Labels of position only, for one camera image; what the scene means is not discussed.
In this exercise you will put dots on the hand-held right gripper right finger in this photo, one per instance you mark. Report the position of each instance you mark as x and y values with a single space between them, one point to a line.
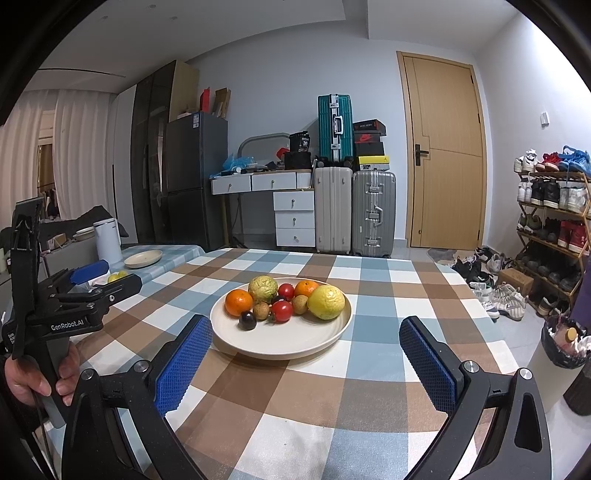
429 364

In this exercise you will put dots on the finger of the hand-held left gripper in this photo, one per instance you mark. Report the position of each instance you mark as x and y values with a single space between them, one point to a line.
124 286
90 272

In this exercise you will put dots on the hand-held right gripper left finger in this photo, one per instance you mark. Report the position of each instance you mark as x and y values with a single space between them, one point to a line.
184 360

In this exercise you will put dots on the dark purple fruit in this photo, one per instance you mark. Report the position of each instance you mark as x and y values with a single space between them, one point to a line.
248 321

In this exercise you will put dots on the orange tangerine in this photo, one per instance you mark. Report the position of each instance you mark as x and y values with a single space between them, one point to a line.
238 302
304 288

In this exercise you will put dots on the brown kiwi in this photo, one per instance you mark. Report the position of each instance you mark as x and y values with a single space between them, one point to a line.
300 304
261 311

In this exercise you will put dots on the large cream plate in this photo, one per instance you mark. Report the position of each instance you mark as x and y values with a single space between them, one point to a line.
286 344

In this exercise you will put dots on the red tomato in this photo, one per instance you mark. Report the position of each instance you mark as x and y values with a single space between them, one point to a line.
286 291
281 311

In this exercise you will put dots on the person's left hand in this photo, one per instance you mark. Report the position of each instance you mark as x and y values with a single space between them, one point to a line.
23 378

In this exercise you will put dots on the small cream plate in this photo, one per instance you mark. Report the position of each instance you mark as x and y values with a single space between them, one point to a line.
143 259

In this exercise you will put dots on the white cylindrical kettle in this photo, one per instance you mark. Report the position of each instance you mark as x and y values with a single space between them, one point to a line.
107 242

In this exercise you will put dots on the white bowl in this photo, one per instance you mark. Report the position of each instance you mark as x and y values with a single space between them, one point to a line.
84 234

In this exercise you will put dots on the dark cloth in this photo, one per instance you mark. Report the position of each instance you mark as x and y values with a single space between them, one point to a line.
92 217

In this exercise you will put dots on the light blue checkered tablecloth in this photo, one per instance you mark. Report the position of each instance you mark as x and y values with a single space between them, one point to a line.
180 258

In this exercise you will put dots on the brown blue checkered tablecloth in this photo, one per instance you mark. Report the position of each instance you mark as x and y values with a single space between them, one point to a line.
369 323

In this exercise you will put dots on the pile of shoes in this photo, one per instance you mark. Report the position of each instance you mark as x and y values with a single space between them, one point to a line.
498 295

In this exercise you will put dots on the green guava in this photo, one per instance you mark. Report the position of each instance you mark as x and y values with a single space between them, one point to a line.
263 288

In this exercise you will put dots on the grey door mat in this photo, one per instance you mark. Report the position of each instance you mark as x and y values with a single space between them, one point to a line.
441 256

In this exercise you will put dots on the small cardboard box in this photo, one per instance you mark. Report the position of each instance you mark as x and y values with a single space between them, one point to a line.
515 281

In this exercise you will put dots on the yellow lemon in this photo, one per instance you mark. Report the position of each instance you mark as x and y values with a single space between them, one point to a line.
326 302

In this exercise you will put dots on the grey refrigerator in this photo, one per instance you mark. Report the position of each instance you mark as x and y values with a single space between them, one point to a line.
196 184

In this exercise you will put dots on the white curtain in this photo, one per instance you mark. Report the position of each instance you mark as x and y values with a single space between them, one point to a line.
78 147

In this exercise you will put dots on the black trash bag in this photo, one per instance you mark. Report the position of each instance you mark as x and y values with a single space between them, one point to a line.
561 355

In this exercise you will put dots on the dark tall cabinet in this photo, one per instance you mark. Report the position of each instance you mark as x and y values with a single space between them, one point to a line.
150 152

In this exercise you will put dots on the dark ribbed bin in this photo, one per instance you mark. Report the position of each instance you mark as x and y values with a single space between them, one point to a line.
581 392

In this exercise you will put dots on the silver suitcase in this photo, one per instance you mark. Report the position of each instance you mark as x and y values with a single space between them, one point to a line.
374 212

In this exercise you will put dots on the blue plastic bag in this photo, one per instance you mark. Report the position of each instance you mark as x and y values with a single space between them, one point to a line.
238 163

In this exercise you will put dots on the beige suitcase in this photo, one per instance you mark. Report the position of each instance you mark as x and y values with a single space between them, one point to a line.
332 210

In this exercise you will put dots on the white desk with drawers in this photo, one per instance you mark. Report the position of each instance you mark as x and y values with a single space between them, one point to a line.
293 212

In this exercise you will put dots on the wooden shoe rack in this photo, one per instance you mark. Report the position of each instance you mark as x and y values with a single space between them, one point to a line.
554 210

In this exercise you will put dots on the red paper bag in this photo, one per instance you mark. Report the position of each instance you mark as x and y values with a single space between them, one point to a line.
205 101

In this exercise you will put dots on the brown cardboard box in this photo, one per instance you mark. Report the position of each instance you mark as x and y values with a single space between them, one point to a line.
221 102

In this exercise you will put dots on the rows of stored sneakers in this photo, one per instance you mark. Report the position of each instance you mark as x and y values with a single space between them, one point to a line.
549 194

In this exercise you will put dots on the yellow shoe box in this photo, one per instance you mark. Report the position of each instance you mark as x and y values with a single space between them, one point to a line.
373 163

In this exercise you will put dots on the wooden door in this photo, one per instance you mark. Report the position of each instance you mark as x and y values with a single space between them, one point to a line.
443 152

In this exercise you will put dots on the plain black shoe box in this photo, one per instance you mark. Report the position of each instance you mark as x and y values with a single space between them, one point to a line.
368 150

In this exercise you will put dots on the red black shoe box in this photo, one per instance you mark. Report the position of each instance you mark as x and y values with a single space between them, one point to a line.
368 137

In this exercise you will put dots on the black striped shoe box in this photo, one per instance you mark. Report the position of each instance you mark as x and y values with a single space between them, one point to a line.
368 126

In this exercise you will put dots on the teal suitcase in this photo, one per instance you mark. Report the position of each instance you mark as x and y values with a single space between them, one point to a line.
334 129

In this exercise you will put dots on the grey arched frame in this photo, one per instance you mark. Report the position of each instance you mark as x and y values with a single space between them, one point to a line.
261 137

